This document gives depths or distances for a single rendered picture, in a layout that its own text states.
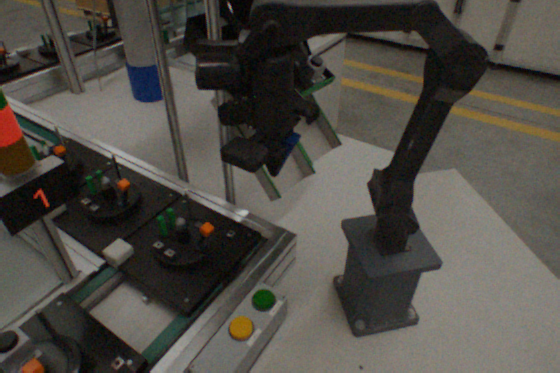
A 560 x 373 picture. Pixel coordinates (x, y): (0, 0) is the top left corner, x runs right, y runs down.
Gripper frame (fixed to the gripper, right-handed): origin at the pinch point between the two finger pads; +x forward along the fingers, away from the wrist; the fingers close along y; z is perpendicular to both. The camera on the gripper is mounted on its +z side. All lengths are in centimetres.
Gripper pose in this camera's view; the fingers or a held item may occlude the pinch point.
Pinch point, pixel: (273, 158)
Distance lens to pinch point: 61.9
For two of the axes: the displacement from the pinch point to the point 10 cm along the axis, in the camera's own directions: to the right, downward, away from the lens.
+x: 0.0, 8.0, 6.0
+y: -5.5, 5.0, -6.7
